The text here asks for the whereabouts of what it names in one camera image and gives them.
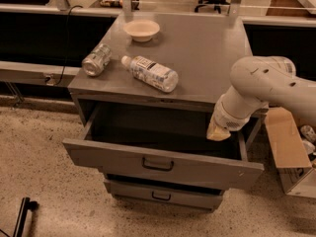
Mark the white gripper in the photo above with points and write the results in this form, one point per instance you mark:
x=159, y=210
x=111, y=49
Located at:
x=227, y=119

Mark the grey top drawer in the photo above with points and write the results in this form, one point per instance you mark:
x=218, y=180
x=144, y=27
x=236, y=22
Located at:
x=164, y=146

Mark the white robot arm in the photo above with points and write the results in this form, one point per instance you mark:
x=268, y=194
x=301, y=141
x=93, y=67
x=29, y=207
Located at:
x=255, y=82

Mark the grey drawer cabinet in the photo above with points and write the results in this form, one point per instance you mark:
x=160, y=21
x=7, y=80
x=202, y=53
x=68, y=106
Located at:
x=200, y=48

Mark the cardboard box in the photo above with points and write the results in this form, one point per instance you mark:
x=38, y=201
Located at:
x=296, y=171

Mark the clear plastic water bottle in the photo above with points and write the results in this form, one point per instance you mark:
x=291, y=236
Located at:
x=151, y=73

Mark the beige bowl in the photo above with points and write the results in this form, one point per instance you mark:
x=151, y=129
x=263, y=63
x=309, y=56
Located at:
x=141, y=30

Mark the black office chair base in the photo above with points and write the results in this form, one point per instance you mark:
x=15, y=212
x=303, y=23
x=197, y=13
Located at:
x=217, y=4

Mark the silver can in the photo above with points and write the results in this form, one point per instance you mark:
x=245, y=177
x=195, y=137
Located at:
x=96, y=61

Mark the wooden counter top right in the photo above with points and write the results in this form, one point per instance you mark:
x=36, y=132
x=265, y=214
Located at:
x=288, y=8

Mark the black stand bottom left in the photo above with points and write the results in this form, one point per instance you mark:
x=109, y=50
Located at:
x=26, y=205

